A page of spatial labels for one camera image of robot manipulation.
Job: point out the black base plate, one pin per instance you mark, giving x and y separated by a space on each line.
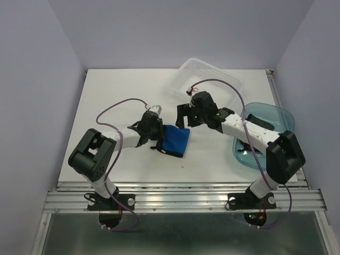
243 201
98 203

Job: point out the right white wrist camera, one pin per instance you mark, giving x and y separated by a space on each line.
192 91

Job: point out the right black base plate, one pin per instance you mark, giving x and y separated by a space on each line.
243 201

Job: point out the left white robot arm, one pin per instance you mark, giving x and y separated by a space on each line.
92 155

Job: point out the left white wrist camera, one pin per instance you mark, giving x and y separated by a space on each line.
157 109

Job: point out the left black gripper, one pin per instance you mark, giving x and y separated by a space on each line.
160 134

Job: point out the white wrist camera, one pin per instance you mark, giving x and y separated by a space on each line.
192 91
157 109

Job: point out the aluminium rail frame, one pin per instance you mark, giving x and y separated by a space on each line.
194 192

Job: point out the blue translucent plastic tray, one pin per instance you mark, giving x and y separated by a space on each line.
281 119

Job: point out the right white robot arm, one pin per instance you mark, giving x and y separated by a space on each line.
284 156

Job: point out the white plastic basket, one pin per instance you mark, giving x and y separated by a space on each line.
220 84

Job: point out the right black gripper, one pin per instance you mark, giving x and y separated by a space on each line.
183 110

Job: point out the blue towel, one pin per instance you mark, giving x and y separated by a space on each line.
174 142

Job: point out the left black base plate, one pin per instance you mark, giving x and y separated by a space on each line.
98 203

